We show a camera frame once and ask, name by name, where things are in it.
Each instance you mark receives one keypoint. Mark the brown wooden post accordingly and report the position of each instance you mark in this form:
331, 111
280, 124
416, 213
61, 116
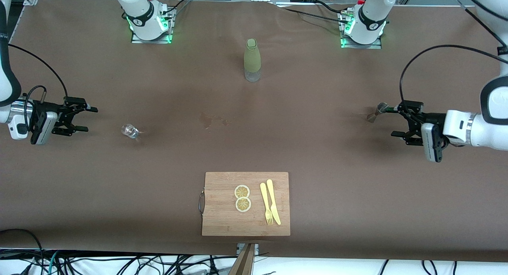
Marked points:
244, 263

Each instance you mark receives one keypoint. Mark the steel double jigger cup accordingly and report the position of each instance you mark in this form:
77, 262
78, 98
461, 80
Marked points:
383, 107

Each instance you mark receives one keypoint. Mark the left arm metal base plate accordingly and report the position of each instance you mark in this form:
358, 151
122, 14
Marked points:
373, 46

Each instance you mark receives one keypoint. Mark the yellow plastic knife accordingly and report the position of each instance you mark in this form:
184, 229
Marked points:
271, 191

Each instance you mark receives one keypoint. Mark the yellow plastic fork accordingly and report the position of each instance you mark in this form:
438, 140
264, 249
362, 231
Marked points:
264, 195

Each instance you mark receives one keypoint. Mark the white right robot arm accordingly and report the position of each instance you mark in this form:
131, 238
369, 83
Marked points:
139, 13

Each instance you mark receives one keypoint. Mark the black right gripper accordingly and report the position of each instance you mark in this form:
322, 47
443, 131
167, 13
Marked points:
47, 107

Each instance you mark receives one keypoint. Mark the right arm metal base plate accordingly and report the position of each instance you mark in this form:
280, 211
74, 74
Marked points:
166, 39

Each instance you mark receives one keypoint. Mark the lemon slice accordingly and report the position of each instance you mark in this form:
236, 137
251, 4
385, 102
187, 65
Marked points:
242, 191
243, 204

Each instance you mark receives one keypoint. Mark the glass bottle with green sleeve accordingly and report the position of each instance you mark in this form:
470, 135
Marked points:
252, 56

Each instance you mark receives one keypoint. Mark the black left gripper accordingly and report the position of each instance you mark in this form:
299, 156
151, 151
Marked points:
431, 118

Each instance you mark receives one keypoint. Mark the small metal clamp bracket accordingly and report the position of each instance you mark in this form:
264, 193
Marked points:
256, 249

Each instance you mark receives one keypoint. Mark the clear glass beaker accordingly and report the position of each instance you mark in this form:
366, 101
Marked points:
129, 130

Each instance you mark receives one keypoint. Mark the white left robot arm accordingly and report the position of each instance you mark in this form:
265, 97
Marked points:
476, 132

